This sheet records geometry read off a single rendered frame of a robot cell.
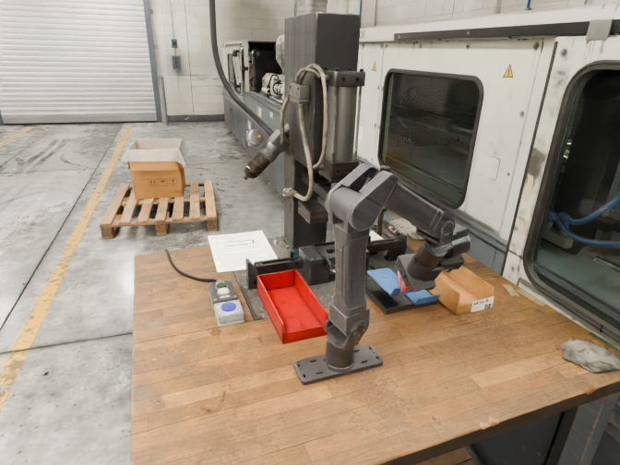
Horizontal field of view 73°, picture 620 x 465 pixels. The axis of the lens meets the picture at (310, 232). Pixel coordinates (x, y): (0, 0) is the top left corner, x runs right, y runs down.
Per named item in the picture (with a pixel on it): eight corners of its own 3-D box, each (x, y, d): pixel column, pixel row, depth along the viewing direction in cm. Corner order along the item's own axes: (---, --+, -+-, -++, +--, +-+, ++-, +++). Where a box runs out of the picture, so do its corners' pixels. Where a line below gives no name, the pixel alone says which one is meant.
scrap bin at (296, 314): (282, 344, 101) (282, 324, 99) (256, 292, 123) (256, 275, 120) (327, 334, 105) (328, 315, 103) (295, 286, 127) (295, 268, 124)
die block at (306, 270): (309, 285, 127) (309, 264, 124) (298, 270, 136) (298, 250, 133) (367, 275, 134) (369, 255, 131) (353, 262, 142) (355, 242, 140)
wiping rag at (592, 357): (543, 350, 104) (593, 380, 92) (545, 339, 103) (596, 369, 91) (583, 338, 108) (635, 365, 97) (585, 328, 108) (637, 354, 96)
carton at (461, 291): (454, 318, 115) (459, 293, 112) (404, 275, 136) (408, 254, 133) (491, 309, 119) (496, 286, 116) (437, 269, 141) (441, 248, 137)
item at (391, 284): (393, 298, 110) (394, 288, 109) (366, 271, 124) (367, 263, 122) (416, 293, 113) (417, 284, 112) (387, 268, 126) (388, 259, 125)
